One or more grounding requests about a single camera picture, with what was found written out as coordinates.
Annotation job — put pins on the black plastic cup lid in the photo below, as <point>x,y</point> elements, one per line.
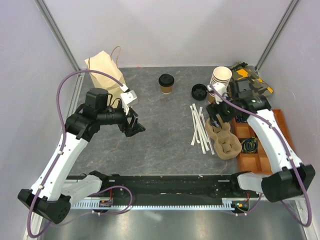
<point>166,80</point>

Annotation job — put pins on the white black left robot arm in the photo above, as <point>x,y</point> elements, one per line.
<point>48,197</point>

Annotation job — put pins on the cardboard cup carrier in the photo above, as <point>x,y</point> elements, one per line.
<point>226,144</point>

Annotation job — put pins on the stack of paper cups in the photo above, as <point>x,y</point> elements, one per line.
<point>221,74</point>

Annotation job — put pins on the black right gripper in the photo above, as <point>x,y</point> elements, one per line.
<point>212,109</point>

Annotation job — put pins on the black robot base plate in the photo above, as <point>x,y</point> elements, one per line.
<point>212,186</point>

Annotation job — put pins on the white wrapped straw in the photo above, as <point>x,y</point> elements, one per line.
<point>200,128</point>
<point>204,147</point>
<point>207,139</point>
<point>194,138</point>
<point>196,123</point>

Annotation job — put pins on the brown paper takeout bag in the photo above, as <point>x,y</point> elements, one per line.
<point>108,64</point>

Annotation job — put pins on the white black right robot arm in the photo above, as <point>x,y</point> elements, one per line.
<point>289,177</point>

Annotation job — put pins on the camouflage fabric cloth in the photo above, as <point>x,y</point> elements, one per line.
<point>243,71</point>

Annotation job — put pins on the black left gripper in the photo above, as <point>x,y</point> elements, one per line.
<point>129,128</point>

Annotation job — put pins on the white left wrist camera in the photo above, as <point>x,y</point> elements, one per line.
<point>128,98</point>

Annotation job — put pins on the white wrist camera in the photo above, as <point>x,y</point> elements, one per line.
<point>128,98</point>
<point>216,92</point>

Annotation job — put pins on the white slotted cable duct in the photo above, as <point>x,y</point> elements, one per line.
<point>95,204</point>

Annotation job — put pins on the stack of black lids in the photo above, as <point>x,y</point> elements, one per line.
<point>199,92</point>

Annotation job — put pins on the orange compartment tray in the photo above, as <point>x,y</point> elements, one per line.
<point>252,157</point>

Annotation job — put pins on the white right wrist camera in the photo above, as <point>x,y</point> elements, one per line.
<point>216,92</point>

